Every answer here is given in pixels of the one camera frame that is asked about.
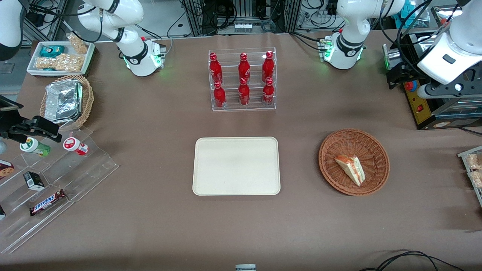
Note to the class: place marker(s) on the teal snack packet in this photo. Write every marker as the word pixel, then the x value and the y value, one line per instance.
pixel 52 51

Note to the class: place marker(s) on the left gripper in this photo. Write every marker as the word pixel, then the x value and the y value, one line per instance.
pixel 400 71

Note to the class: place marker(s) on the round brown wicker basket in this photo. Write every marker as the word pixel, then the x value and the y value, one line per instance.
pixel 339 143

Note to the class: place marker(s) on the aluminium foil container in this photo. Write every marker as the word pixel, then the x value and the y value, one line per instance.
pixel 62 99

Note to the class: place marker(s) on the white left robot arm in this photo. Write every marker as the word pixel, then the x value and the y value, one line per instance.
pixel 350 22

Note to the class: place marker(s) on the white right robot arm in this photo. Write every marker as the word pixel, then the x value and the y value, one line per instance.
pixel 113 15

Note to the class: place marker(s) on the dark packet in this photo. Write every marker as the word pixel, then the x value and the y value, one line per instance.
pixel 2 212

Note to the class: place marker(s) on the clear bag of snacks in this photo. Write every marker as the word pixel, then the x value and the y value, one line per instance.
pixel 477 178
pixel 475 162

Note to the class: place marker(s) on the cream rectangular tray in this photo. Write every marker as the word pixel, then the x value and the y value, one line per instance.
pixel 235 165

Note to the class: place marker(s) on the red emergency stop button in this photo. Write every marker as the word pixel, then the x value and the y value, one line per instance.
pixel 409 86

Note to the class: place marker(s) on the small black box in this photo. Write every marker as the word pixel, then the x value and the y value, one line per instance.
pixel 34 180

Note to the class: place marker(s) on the red cola bottle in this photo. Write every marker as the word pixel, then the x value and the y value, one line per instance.
pixel 215 69
pixel 268 94
pixel 244 94
pixel 244 67
pixel 267 67
pixel 219 96

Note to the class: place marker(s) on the green label small bottle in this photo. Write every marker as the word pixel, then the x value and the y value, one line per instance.
pixel 35 147

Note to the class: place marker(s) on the black box with yellow panel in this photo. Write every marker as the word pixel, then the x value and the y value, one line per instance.
pixel 423 113

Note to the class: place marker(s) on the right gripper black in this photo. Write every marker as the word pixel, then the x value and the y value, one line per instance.
pixel 10 126

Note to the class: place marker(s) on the Snickers chocolate bar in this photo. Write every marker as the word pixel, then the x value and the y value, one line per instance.
pixel 47 203

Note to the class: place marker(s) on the long peanut snack bag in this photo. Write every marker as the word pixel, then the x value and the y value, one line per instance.
pixel 64 63

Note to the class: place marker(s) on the aluminium frame rack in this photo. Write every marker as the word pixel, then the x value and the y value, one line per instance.
pixel 292 15

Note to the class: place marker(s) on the small peanut snack bag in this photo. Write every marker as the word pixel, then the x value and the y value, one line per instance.
pixel 78 43

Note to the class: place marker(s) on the clear acrylic bottle rack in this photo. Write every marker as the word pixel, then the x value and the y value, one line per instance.
pixel 256 107

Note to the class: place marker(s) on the teal box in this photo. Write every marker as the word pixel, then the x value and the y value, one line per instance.
pixel 414 9

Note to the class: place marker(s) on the grey device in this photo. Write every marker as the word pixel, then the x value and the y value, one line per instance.
pixel 245 267

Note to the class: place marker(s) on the oval tan wicker basket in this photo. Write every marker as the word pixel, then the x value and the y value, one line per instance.
pixel 88 98

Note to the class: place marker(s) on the white rectangular snack tray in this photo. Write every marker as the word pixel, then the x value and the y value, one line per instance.
pixel 88 56

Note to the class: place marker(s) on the metal cylinder with green rim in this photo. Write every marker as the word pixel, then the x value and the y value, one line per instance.
pixel 391 56

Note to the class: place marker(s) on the triangular sandwich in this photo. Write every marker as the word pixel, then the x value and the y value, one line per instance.
pixel 352 167

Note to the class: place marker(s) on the red label small bottle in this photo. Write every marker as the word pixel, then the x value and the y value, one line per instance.
pixel 75 146

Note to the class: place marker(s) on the clear acrylic stepped shelf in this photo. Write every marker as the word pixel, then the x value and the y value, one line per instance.
pixel 83 177

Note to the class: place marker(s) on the cookie box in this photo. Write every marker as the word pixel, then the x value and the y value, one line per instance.
pixel 5 169

